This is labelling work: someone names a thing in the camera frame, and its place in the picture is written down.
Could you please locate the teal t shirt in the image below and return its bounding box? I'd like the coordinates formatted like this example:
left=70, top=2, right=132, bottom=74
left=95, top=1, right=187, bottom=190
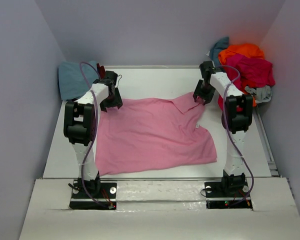
left=208, top=36, right=230, bottom=67

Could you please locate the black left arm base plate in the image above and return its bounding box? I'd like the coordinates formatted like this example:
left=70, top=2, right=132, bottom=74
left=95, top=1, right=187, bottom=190
left=68, top=180, right=117, bottom=211

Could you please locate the folded dark red t shirt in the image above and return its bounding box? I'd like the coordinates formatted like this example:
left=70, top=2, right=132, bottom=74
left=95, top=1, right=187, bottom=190
left=96, top=63, right=106, bottom=79

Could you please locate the orange t shirt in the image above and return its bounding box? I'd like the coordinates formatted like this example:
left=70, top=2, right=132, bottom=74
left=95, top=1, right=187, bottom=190
left=218, top=43, right=265, bottom=65

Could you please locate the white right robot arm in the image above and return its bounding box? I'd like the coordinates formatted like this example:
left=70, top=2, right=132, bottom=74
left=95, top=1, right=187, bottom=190
left=193, top=60, right=253, bottom=199

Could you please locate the folded light blue t shirt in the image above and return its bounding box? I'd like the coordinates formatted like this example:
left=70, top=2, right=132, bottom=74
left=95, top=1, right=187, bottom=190
left=58, top=61, right=99, bottom=101

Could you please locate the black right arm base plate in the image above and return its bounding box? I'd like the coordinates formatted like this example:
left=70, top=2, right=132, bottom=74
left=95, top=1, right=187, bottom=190
left=200, top=181, right=253, bottom=210

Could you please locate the grey t shirt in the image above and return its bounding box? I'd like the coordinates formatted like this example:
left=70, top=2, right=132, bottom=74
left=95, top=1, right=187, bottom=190
left=244, top=85, right=272, bottom=104

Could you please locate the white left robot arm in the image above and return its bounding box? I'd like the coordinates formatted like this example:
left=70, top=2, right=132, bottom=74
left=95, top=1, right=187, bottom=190
left=63, top=70, right=123, bottom=199

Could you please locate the magenta t shirt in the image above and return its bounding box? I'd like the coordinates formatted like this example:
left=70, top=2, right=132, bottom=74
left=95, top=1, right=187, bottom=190
left=223, top=53, right=276, bottom=107

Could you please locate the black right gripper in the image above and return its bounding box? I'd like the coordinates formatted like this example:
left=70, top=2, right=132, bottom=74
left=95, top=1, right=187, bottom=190
left=193, top=79, right=217, bottom=105

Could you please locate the pink t shirt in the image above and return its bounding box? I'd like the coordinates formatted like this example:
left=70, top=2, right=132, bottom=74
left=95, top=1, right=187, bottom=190
left=95, top=92, right=217, bottom=176

